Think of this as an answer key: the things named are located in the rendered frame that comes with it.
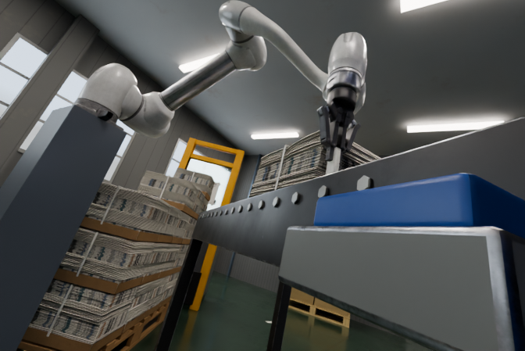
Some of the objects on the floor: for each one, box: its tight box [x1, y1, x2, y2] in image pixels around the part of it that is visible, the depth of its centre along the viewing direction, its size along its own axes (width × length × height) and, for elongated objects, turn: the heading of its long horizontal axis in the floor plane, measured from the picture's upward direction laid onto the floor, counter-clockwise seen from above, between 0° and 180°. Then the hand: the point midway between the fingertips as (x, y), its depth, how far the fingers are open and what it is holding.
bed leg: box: [154, 238, 203, 351], centre depth 99 cm, size 6×6×68 cm
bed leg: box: [266, 281, 292, 351], centre depth 114 cm, size 6×6×68 cm
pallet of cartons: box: [288, 288, 350, 328], centre depth 423 cm, size 123×94×70 cm
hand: (333, 162), depth 59 cm, fingers closed, pressing on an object
